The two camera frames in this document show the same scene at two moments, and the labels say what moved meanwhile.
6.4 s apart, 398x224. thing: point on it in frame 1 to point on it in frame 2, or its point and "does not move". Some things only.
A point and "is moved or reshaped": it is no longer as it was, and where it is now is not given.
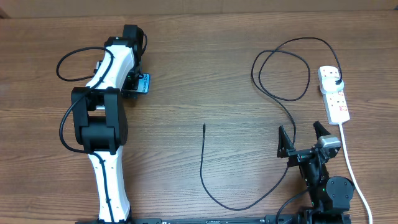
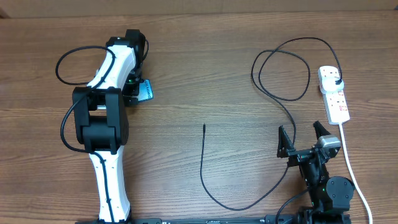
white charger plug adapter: [329, 84] does not move
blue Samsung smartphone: [143, 83] is moved or reshaped
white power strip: [334, 101] does not move
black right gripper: [285, 150] does not move
